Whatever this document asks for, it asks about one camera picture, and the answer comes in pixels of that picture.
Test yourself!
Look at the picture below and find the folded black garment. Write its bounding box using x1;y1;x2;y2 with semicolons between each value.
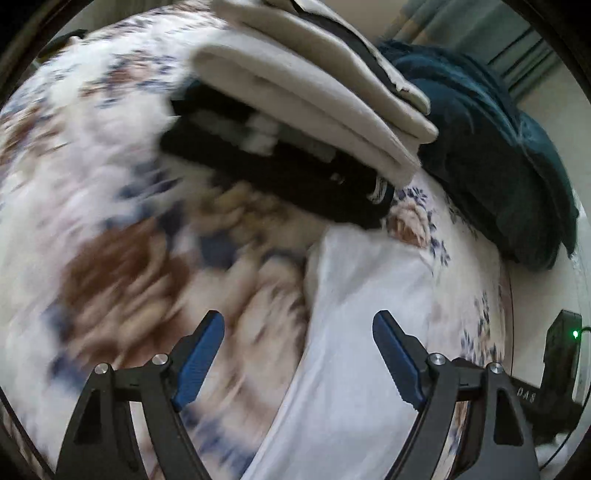
160;77;394;229

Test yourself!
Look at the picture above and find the folded beige garment stack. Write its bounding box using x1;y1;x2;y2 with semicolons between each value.
192;1;438;187

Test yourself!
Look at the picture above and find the dark teal fleece blanket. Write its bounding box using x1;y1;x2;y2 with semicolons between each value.
379;40;578;271

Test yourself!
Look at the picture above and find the floral bed blanket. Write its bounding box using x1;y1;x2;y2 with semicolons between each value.
1;1;506;479

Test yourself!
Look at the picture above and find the white cloth garment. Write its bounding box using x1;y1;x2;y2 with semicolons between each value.
245;226;435;479

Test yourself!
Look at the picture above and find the green striped curtain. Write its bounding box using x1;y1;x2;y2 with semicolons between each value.
382;0;561;100

